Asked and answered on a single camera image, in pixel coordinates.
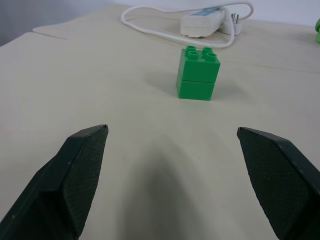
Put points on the white power plug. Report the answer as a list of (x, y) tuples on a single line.
[(233, 23)]

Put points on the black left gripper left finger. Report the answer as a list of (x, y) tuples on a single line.
[(62, 185)]

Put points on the green object at table edge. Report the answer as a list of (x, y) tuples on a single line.
[(317, 30)]

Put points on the green toy brick stack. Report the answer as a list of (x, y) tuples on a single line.
[(197, 73)]

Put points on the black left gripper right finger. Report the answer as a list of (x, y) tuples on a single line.
[(280, 180)]

